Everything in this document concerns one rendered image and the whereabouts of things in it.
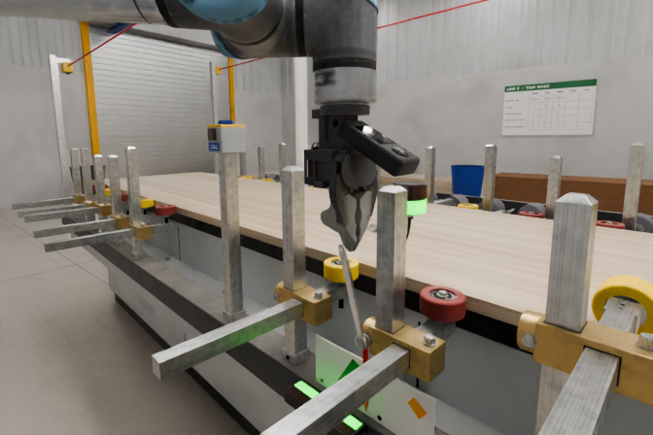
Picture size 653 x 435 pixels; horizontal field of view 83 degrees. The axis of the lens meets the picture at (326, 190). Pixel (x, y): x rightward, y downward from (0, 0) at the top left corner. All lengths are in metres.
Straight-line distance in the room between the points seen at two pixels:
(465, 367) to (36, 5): 0.88
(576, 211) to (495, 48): 7.71
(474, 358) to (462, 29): 7.83
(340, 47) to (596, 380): 0.45
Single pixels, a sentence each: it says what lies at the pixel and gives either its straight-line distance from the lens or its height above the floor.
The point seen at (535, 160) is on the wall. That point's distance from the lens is 7.78.
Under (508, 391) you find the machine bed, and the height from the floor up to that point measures 0.71.
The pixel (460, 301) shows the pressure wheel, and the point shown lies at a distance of 0.71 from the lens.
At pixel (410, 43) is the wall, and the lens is 8.87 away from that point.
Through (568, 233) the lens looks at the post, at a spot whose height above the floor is 1.08.
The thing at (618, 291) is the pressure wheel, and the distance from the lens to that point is 0.69.
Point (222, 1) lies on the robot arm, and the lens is 0.39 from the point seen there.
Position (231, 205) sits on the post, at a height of 1.02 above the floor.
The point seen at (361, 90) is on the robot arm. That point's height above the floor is 1.25.
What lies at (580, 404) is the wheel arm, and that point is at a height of 0.96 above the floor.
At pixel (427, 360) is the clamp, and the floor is 0.86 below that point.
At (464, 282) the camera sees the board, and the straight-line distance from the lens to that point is 0.81.
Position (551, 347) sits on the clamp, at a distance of 0.53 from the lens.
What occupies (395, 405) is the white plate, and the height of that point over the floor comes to 0.75.
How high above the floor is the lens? 1.19
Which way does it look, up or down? 8 degrees down
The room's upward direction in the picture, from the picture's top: straight up
